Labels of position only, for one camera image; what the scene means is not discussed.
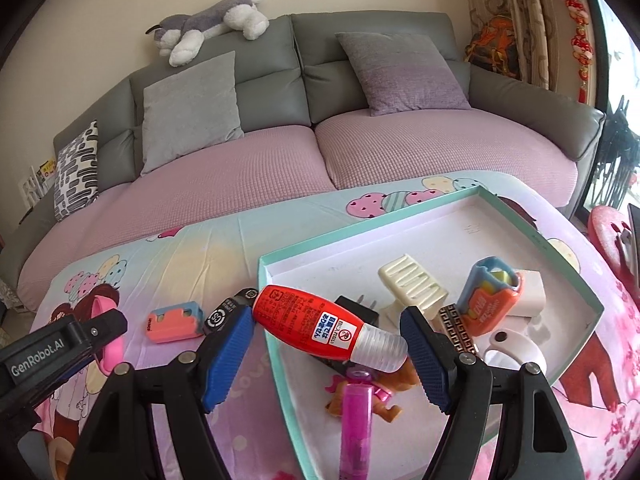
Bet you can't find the pink plastic stool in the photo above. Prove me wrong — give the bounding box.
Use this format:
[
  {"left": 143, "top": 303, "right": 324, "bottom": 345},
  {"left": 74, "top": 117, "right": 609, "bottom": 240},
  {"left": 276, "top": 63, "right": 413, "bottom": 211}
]
[{"left": 587, "top": 205, "right": 640, "bottom": 281}]

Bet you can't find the black toy car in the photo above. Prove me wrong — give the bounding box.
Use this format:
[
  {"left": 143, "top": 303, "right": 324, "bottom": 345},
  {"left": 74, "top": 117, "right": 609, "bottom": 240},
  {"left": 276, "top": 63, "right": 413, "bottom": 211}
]
[{"left": 202, "top": 287, "right": 258, "bottom": 336}]

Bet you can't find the blue and orange toy cutter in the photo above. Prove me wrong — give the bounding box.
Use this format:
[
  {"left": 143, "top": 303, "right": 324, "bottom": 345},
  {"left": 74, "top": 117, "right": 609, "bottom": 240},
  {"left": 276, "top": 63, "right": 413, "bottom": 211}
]
[{"left": 457, "top": 256, "right": 526, "bottom": 336}]

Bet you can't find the magenta lip balm tube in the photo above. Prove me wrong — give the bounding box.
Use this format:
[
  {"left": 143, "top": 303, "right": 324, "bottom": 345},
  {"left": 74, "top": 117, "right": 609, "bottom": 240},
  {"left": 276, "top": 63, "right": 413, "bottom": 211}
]
[{"left": 340, "top": 367, "right": 373, "bottom": 480}]

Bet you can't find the red hanging knot decoration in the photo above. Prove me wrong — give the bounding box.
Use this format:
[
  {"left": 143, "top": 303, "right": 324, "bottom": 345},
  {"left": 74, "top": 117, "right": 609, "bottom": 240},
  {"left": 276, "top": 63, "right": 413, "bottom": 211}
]
[{"left": 547, "top": 0, "right": 596, "bottom": 106}]

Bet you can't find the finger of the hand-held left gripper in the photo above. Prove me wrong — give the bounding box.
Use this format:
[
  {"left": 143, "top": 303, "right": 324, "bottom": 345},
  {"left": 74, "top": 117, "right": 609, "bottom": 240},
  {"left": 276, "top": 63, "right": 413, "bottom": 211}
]
[{"left": 67, "top": 309, "right": 128, "bottom": 356}]

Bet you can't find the husky plush toy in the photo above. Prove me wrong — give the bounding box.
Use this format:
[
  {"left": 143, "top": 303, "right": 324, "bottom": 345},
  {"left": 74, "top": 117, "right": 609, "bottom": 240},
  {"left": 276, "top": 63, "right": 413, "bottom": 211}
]
[{"left": 146, "top": 0, "right": 271, "bottom": 67}]

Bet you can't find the pink puppy toy figure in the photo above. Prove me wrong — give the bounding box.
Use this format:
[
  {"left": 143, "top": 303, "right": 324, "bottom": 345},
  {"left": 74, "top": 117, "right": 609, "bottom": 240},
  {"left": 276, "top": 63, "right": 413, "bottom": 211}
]
[{"left": 324, "top": 360, "right": 421, "bottom": 428}]

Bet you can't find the red glue bottle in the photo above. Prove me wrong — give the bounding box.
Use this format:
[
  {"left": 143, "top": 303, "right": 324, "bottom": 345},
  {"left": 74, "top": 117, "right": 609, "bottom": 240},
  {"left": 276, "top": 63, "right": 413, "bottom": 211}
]
[{"left": 251, "top": 284, "right": 408, "bottom": 373}]

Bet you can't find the pink toy watch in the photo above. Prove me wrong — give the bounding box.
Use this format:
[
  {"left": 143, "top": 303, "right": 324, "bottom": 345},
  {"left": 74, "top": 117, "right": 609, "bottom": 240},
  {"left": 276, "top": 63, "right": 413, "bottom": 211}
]
[{"left": 91, "top": 294, "right": 126, "bottom": 376}]

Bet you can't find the grey sofa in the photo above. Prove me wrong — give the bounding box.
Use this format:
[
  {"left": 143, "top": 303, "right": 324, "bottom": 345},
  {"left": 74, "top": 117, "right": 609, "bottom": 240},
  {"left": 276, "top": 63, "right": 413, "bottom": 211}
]
[{"left": 0, "top": 12, "right": 606, "bottom": 311}]

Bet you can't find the white power adapter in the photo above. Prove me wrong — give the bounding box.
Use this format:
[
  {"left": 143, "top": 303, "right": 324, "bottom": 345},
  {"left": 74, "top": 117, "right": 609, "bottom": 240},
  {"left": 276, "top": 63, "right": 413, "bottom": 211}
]
[{"left": 510, "top": 270, "right": 543, "bottom": 318}]

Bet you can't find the purple grey pillow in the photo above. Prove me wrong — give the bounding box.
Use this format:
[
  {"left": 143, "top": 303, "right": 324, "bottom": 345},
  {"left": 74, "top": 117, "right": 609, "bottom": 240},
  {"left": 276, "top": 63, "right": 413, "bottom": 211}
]
[{"left": 335, "top": 31, "right": 472, "bottom": 117}]

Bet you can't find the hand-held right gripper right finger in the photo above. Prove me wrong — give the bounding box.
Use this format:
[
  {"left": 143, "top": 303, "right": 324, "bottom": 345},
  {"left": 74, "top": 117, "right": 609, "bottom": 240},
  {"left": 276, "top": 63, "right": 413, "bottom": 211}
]
[{"left": 400, "top": 305, "right": 586, "bottom": 480}]

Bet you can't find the orange bag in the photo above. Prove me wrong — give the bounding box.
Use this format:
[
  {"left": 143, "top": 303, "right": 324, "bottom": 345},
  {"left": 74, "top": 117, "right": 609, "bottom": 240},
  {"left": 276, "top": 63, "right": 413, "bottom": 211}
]
[{"left": 465, "top": 15, "right": 521, "bottom": 81}]

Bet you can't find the pink sofa seat cover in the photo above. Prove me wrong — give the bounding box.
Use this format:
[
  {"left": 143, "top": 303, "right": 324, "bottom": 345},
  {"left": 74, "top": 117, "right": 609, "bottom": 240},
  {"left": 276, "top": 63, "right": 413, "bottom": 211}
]
[
  {"left": 20, "top": 124, "right": 336, "bottom": 306},
  {"left": 315, "top": 107, "right": 578, "bottom": 196}
]

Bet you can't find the teal cardboard box lid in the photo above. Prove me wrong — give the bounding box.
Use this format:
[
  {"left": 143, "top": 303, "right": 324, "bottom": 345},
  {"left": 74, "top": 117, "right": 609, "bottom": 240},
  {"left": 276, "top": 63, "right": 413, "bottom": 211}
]
[{"left": 257, "top": 185, "right": 606, "bottom": 480}]

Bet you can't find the black power adapter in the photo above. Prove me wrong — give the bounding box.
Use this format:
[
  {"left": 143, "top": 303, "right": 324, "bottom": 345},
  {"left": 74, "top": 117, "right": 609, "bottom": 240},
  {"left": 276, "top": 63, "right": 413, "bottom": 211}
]
[{"left": 312, "top": 296, "right": 381, "bottom": 376}]

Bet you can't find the brown patterned rectangular block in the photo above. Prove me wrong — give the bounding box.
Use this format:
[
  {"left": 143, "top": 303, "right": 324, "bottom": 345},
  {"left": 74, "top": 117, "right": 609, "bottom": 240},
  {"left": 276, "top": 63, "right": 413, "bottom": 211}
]
[{"left": 439, "top": 304, "right": 478, "bottom": 358}]

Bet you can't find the black and white patterned pillow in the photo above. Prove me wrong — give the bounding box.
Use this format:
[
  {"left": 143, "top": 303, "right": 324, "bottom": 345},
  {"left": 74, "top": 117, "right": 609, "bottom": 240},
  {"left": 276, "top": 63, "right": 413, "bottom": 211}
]
[{"left": 54, "top": 120, "right": 100, "bottom": 223}]

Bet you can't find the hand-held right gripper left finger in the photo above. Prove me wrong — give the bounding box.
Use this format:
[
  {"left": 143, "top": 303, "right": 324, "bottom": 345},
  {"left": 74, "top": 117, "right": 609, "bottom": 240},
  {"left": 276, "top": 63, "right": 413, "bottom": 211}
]
[{"left": 72, "top": 305, "right": 256, "bottom": 480}]

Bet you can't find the white round plastic gadget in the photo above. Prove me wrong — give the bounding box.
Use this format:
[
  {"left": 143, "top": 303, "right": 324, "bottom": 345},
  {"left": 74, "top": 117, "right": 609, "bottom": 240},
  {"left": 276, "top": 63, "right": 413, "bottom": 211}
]
[{"left": 477, "top": 327, "right": 548, "bottom": 378}]

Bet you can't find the orange and blue stapler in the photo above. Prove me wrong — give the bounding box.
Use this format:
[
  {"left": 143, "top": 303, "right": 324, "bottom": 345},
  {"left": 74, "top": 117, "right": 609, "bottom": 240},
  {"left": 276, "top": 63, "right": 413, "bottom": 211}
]
[{"left": 147, "top": 301, "right": 206, "bottom": 345}]

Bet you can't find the white book rack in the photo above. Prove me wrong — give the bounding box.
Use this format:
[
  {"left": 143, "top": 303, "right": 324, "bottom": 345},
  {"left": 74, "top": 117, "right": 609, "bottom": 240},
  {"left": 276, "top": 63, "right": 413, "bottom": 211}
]
[{"left": 20, "top": 160, "right": 56, "bottom": 206}]

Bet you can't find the cartoon printed blanket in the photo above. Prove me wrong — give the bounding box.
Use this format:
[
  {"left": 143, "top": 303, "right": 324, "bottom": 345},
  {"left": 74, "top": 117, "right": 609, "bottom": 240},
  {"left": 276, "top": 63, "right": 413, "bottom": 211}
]
[{"left": 27, "top": 170, "right": 640, "bottom": 480}]

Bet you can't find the cream hair claw clip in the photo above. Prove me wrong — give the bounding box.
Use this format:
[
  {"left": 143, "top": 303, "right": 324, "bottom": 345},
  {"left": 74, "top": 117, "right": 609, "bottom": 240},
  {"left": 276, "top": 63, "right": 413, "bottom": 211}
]
[{"left": 378, "top": 255, "right": 448, "bottom": 321}]

